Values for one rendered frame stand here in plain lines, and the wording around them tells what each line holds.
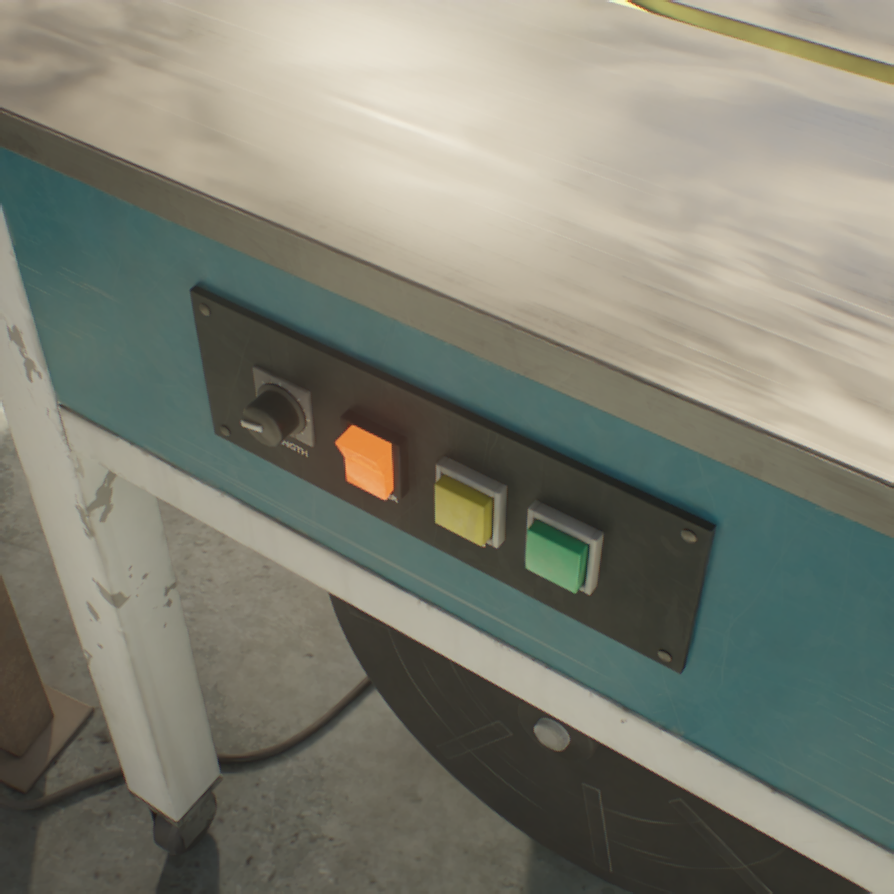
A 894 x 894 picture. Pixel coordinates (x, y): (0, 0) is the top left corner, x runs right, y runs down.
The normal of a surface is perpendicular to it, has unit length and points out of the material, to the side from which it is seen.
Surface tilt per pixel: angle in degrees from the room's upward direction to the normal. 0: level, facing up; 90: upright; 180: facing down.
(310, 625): 0
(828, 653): 90
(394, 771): 0
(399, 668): 90
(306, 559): 90
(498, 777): 90
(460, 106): 0
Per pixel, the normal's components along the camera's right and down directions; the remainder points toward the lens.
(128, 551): 0.83, 0.40
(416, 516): -0.56, 0.59
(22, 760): 0.00, -0.71
